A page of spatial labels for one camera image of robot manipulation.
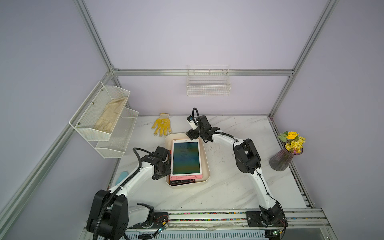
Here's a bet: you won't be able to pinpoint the pink white writing tablet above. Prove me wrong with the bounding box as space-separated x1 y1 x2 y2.
170 139 203 181

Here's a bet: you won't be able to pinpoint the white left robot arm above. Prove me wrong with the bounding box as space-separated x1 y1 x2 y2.
86 147 171 240

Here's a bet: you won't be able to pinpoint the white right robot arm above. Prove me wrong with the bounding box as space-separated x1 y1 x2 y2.
186 115 288 227

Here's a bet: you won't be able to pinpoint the dark red bottom tablet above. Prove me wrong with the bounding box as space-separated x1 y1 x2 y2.
170 179 196 186

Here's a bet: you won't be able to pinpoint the yellow work glove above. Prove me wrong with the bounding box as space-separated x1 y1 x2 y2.
152 113 172 137

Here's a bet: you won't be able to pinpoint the light blue object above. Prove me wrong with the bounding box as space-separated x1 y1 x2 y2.
115 171 129 185

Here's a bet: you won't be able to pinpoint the white mesh two-tier shelf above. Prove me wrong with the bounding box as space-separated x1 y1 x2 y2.
69 82 139 159

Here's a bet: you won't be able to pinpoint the beige glove in shelf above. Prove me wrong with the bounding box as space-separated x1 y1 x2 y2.
94 97 128 134

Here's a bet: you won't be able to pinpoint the purple glass vase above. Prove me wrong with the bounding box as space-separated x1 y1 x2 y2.
269 148 304 172

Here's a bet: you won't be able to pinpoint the yellow flower bouquet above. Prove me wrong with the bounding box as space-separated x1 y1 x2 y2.
278 132 306 155

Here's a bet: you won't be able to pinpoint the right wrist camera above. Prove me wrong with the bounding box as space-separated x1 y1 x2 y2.
187 116 198 130

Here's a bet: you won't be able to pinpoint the white wire wall basket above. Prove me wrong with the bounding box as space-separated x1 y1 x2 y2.
187 65 232 97

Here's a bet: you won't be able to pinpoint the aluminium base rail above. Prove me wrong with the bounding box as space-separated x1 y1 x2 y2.
127 208 331 232

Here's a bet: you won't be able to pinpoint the aluminium frame profiles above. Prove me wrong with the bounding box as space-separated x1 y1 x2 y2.
1 1 332 238

